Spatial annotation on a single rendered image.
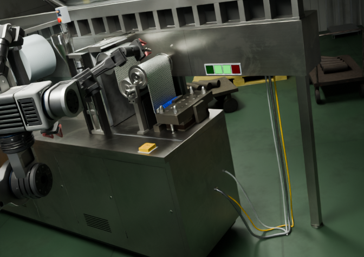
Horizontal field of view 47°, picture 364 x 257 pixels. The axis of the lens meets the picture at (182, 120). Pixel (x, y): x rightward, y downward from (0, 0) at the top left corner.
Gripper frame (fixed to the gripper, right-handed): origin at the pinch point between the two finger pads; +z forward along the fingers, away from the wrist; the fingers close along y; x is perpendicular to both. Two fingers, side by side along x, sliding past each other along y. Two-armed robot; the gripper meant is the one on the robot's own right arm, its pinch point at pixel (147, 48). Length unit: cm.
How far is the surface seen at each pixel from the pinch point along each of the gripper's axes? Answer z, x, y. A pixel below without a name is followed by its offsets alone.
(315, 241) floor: 66, -8, 149
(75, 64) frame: -9, -49, -20
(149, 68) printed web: 10.9, -15.1, 5.7
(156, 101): 13.3, -24.6, 24.3
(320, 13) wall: 628, -108, -69
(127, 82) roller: 6.6, -32.6, 4.8
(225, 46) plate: 38.1, 21.5, 16.7
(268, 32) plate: 38, 49, 25
